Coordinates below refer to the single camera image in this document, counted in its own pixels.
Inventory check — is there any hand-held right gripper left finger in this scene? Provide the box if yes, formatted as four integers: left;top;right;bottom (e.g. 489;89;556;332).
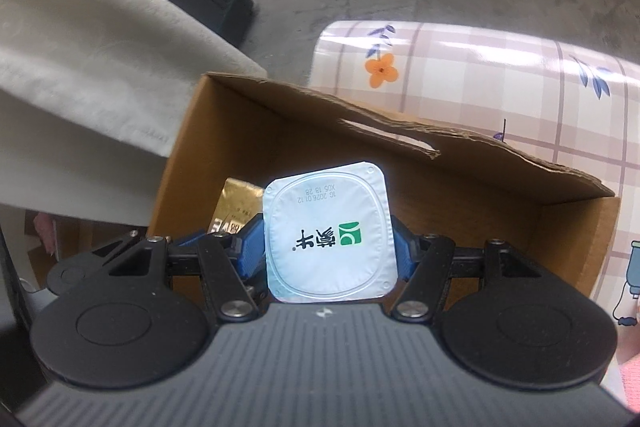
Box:
47;214;269;323

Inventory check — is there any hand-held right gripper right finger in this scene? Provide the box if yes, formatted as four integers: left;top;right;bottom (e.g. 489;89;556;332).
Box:
389;214;551;323

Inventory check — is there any white foil-lid yogurt cup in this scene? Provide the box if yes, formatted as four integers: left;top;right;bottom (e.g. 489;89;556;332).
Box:
261;160;392;304

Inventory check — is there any brown cardboard box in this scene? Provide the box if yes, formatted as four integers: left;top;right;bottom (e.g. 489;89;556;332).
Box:
147;73;622;308

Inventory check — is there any gold foil packet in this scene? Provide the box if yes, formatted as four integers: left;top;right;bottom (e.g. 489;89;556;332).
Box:
209;177;266;235

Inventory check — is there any floral checked tablecloth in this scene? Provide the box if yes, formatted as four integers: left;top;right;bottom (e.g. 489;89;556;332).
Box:
307;19;640;408

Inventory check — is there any beige sofa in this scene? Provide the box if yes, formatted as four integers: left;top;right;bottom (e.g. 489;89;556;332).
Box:
0;0;268;228

